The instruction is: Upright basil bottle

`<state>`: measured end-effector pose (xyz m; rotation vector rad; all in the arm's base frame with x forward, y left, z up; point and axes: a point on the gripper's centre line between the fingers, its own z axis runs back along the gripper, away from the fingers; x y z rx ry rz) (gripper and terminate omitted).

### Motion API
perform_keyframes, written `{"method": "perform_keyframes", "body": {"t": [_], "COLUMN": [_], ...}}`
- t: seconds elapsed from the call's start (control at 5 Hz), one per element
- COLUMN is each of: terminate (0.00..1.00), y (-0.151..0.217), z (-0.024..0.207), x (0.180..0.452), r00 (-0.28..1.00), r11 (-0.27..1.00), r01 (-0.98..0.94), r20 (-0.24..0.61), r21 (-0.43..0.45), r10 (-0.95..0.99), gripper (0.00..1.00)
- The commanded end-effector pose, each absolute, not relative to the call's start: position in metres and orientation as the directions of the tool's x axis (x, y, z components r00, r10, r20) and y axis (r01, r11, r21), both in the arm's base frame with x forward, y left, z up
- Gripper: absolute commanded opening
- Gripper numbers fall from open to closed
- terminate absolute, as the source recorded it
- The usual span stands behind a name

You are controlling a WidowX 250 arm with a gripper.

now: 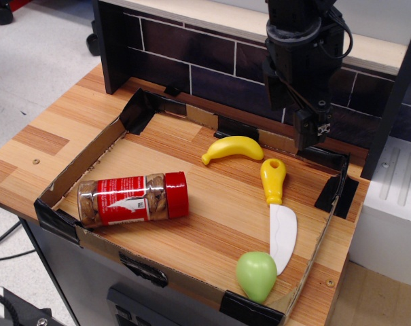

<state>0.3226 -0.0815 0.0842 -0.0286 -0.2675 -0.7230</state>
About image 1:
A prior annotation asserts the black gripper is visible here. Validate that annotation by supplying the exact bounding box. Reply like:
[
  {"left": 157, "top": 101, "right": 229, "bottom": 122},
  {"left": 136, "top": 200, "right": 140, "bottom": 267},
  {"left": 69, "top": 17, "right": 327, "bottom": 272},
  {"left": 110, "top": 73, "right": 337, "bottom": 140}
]
[{"left": 263, "top": 17, "right": 344, "bottom": 149}]

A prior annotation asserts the red lidded spice bottle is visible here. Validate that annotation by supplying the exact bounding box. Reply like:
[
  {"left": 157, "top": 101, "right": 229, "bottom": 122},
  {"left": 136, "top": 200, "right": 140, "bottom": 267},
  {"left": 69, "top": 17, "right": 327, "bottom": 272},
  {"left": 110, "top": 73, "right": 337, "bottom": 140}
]
[{"left": 77, "top": 172, "right": 189, "bottom": 229}]

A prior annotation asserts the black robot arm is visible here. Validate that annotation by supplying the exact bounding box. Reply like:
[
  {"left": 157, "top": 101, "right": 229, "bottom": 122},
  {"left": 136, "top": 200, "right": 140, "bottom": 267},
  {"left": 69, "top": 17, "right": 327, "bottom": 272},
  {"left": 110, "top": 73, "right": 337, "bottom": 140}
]
[{"left": 262, "top": 1, "right": 351, "bottom": 150}]

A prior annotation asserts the yellow toy banana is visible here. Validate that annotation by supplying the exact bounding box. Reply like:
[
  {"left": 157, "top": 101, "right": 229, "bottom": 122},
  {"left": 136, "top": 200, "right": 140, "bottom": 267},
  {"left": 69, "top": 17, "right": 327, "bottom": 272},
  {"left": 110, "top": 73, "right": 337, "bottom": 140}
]
[{"left": 201, "top": 136, "right": 264, "bottom": 165}]

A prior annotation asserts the dark brick pattern shelf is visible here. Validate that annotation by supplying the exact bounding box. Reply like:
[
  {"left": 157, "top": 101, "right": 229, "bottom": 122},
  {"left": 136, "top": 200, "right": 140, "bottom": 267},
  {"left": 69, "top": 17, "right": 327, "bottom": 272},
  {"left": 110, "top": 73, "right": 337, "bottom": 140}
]
[{"left": 92, "top": 1, "right": 411, "bottom": 179}]

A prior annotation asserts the white grooved block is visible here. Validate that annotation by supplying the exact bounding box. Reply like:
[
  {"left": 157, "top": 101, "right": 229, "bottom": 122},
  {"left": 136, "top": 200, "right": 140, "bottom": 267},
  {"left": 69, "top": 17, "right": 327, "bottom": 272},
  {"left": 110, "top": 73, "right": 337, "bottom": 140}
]
[{"left": 350, "top": 137, "right": 411, "bottom": 285}]

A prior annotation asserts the green toy pear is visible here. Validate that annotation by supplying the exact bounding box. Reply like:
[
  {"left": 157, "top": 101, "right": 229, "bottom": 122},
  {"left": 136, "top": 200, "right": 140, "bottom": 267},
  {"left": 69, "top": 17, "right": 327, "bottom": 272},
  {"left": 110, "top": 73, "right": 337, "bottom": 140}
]
[{"left": 236, "top": 251, "right": 277, "bottom": 304}]

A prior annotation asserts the black chair caster wheel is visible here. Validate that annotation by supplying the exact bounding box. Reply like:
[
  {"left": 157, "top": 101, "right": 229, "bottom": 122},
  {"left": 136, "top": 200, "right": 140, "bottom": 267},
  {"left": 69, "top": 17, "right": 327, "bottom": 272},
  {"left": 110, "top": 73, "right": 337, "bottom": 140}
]
[{"left": 86, "top": 20, "right": 100, "bottom": 56}]

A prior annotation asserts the black device under table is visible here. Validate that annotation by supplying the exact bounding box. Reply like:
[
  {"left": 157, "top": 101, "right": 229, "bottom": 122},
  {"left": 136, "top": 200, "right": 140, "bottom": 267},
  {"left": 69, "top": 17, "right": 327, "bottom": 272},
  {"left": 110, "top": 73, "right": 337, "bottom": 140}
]
[{"left": 107, "top": 287, "right": 181, "bottom": 325}]

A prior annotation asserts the black caster top left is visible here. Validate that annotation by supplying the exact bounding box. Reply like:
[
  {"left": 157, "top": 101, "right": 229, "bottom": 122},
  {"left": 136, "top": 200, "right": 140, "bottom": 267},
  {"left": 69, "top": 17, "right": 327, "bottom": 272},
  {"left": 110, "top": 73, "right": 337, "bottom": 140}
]
[{"left": 0, "top": 0, "right": 14, "bottom": 25}]

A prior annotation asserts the yellow handled toy knife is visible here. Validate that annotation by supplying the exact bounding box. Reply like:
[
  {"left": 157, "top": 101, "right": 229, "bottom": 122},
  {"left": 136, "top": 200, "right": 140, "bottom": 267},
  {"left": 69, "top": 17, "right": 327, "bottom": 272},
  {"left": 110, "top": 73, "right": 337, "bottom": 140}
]
[{"left": 260, "top": 158, "right": 298, "bottom": 276}]

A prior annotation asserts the black cable on floor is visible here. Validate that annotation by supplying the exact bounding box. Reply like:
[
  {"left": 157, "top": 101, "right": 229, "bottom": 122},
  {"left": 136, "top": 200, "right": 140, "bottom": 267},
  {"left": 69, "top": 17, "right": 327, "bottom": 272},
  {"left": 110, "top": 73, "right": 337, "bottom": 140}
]
[{"left": 0, "top": 222, "right": 36, "bottom": 262}]

